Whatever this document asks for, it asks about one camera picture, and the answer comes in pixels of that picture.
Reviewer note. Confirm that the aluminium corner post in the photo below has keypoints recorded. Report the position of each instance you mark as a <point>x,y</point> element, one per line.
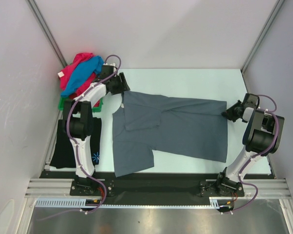
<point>263,33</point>
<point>37,13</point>

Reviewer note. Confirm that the folded black t shirt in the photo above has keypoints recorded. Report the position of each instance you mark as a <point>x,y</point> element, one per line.
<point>63,156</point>

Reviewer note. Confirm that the left aluminium corner post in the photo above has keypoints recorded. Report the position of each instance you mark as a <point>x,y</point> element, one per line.
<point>37,13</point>

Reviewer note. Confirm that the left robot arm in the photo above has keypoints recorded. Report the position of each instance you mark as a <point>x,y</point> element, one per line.
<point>77,115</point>

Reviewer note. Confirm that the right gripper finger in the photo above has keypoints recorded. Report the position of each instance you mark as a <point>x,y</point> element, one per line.
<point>236,107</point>
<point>231,116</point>

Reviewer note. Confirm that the white slotted cable duct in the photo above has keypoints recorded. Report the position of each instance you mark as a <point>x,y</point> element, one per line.
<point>88,203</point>

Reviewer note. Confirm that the right aluminium corner post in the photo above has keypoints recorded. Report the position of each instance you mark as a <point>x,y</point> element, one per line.
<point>263,33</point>

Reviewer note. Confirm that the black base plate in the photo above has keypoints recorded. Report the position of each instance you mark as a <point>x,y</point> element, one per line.
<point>159,189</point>

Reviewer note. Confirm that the aluminium frame rail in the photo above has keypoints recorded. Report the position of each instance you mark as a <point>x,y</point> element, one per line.
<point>47,187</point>

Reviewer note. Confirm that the pink t shirt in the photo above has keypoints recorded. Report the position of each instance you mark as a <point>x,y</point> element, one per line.
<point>70,70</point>

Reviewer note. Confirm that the green plastic bin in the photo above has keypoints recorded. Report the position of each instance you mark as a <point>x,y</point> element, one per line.
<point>95,109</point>

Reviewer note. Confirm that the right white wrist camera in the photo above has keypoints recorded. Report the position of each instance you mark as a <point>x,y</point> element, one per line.
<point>247,114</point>

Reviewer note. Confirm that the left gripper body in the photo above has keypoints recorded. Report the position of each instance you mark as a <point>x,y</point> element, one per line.
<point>116,87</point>

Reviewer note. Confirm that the grey t shirt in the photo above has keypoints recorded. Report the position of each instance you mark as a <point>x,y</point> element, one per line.
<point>146,123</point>

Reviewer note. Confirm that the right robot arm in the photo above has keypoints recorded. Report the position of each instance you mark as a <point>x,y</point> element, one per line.
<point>262,137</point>

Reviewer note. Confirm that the blue t shirt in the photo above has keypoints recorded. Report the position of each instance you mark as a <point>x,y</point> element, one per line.
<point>83,73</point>

